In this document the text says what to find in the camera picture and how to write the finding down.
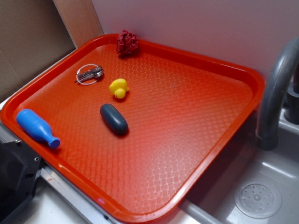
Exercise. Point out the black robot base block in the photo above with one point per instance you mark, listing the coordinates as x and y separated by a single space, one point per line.
19 170

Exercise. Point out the dark grey plastic pickle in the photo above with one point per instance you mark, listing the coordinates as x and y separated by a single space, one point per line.
114 119

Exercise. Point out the red plastic tray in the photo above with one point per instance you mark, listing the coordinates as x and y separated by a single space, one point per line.
181 109

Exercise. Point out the yellow rubber duck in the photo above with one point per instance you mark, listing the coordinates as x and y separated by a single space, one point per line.
119 88

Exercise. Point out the crumpled red cloth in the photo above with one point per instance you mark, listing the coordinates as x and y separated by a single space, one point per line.
127 43

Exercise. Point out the blue plastic bottle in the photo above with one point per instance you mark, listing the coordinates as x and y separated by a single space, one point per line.
37 128

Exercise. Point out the grey plastic faucet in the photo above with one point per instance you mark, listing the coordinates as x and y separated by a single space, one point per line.
281 88

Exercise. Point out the grey toy sink basin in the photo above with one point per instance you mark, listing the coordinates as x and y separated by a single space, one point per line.
247 185

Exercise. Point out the brown cardboard panel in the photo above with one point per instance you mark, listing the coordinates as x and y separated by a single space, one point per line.
32 38

